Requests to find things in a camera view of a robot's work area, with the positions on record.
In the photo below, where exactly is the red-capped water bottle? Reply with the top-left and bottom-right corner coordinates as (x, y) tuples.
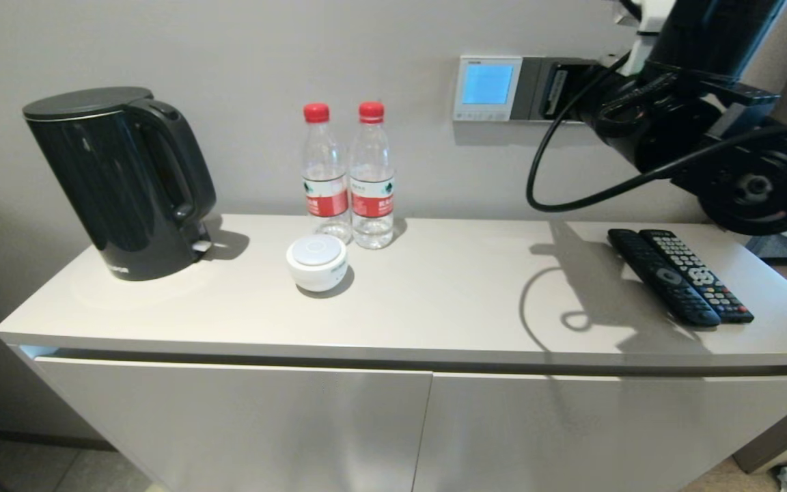
(300, 102), (353, 245)
(348, 101), (396, 250)

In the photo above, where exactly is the black electric kettle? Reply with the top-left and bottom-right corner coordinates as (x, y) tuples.
(23, 86), (217, 282)

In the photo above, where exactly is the black remote control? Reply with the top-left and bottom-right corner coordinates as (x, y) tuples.
(607, 228), (722, 328)
(639, 228), (755, 325)

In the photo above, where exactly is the white round puck device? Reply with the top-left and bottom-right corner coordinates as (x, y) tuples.
(286, 234), (350, 294)

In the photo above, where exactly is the grey sideboard cabinet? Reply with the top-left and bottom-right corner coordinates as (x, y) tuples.
(0, 214), (787, 492)

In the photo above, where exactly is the grey cabinet door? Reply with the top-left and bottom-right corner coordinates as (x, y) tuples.
(413, 372), (787, 492)
(35, 357), (433, 492)

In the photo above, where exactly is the grey three-rocker switch panel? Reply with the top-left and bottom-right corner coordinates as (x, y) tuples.
(521, 57), (599, 124)

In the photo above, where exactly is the wall thermostat blue display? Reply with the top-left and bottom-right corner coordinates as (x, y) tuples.
(453, 55), (524, 123)

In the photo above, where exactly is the dark brown baseboard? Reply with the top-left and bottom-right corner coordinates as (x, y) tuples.
(0, 425), (118, 452)

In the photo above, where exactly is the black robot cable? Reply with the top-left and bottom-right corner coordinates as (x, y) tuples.
(525, 55), (787, 213)

